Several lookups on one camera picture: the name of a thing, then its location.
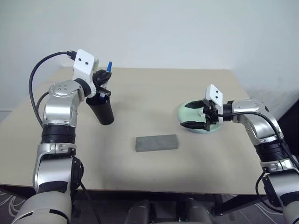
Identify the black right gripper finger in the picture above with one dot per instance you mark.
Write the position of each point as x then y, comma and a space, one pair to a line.
194, 125
195, 105

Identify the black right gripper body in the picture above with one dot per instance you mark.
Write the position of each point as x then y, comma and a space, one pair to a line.
210, 114

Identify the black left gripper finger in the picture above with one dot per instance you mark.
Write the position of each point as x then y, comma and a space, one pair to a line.
105, 91
107, 75

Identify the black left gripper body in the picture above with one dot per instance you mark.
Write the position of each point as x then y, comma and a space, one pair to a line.
98, 79

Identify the white tissue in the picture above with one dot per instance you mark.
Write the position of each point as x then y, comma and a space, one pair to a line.
201, 113

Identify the blue whiteboard marker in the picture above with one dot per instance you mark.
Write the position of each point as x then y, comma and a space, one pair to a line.
109, 66

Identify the pale green plate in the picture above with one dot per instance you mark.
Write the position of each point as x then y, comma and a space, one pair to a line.
189, 115

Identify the grey rectangular sponge block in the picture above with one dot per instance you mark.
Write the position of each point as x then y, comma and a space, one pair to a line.
156, 142

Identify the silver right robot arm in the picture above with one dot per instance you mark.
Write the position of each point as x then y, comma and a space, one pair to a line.
257, 116

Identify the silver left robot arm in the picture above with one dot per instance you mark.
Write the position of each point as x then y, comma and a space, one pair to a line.
58, 112

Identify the blue plate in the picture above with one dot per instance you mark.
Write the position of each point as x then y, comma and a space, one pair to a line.
203, 132

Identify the black pen holder cup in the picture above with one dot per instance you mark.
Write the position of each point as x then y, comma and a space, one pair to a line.
105, 114

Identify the dark grey rounded shape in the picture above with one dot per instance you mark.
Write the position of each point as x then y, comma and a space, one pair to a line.
140, 212
195, 212

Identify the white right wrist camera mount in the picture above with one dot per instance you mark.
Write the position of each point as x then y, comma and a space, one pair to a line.
214, 93

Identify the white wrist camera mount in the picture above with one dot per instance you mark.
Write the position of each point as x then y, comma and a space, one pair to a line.
214, 93
84, 61

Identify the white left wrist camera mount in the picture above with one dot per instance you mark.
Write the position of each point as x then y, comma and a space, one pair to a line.
84, 61

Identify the black table frame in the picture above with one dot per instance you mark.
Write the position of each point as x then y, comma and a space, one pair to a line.
236, 206

